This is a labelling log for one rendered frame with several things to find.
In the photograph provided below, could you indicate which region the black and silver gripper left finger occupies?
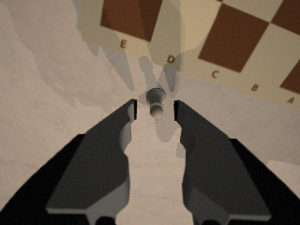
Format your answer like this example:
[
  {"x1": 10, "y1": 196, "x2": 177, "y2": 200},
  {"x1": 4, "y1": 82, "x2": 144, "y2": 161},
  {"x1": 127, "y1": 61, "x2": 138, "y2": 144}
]
[{"x1": 0, "y1": 98, "x2": 137, "y2": 225}]

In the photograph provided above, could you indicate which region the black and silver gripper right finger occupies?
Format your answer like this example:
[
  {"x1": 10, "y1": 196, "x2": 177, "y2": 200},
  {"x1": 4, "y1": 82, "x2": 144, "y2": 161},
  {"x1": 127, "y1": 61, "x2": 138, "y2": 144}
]
[{"x1": 173, "y1": 100, "x2": 300, "y2": 225}]

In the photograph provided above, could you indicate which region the brown and cream chessboard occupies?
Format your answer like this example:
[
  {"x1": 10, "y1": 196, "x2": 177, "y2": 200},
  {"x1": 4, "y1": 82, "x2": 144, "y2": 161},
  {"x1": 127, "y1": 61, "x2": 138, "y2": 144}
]
[{"x1": 79, "y1": 0, "x2": 300, "y2": 112}]

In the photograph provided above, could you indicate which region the white pawn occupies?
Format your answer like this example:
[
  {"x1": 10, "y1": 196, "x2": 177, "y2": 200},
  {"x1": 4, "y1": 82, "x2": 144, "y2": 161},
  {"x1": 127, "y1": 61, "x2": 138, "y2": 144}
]
[{"x1": 146, "y1": 88, "x2": 167, "y2": 118}]

